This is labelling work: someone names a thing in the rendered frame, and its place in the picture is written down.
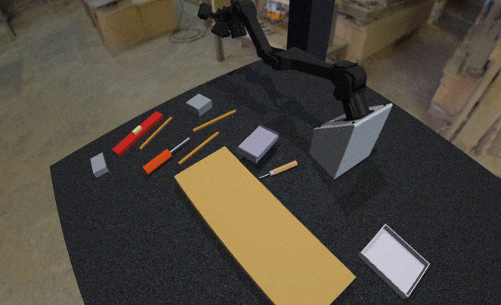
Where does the awl with wooden handle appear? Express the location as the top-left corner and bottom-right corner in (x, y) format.
(260, 161), (298, 178)

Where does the tan wooden floor panel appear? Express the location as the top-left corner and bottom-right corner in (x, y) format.
(174, 146), (356, 305)

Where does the orange-handled screwdriver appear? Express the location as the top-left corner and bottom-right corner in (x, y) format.
(143, 138), (190, 175)

